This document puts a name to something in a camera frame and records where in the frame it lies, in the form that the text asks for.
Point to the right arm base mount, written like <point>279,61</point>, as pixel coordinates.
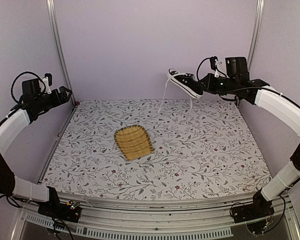
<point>241,212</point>

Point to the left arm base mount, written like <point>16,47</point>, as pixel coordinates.
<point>63,211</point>

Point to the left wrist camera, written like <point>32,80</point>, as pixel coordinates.
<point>47,80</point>

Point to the floral patterned table mat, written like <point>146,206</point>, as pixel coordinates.
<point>202,149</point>

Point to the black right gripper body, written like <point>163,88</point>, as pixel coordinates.
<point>219,88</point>

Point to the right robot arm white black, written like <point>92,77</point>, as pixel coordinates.
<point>257,92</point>

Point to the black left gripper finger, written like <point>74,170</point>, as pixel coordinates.
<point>65,97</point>
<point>65,90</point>

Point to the black white canvas sneaker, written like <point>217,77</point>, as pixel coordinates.
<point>186,82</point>

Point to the woven bamboo tray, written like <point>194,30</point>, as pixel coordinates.
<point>133,142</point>

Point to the left aluminium frame post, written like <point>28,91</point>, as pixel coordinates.
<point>57,41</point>

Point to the aluminium frame post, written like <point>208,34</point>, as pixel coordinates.
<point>57,41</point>
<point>255,32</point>

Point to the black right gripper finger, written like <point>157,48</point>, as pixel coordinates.
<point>201,81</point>
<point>201,88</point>

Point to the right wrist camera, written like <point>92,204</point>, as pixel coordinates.
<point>214,65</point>

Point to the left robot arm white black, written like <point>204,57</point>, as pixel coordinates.
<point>37,99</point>

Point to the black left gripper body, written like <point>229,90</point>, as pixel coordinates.
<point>53,102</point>

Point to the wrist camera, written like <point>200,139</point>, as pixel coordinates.
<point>214,65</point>
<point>47,80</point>

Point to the right aluminium frame post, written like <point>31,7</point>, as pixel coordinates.
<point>255,32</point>

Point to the front aluminium rail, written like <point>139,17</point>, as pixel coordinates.
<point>103,219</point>

